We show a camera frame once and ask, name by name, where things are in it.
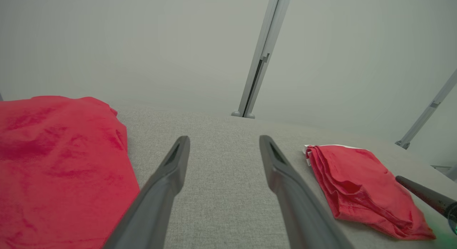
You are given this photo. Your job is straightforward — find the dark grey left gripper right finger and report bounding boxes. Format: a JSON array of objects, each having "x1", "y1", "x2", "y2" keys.
[{"x1": 259, "y1": 135, "x2": 355, "y2": 249}]

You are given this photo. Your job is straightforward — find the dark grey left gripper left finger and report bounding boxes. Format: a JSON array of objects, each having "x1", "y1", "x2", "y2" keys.
[{"x1": 103, "y1": 135, "x2": 191, "y2": 249}]

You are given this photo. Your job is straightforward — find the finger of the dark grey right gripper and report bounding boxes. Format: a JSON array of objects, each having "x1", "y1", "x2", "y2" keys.
[{"x1": 395, "y1": 175, "x2": 457, "y2": 216}]

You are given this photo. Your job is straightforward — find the red jersey with white sleeves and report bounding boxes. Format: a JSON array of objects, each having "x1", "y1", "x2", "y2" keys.
[{"x1": 0, "y1": 95, "x2": 140, "y2": 249}]

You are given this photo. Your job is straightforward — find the folded red garment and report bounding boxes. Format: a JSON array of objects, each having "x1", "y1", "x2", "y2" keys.
[{"x1": 303, "y1": 144, "x2": 437, "y2": 241}]

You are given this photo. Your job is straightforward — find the grey slim partition post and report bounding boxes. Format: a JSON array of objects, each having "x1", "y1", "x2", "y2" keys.
[{"x1": 395, "y1": 69, "x2": 457, "y2": 150}]

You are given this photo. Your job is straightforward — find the grey double partition post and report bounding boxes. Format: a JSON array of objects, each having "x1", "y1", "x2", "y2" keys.
[{"x1": 231, "y1": 0, "x2": 293, "y2": 119}]

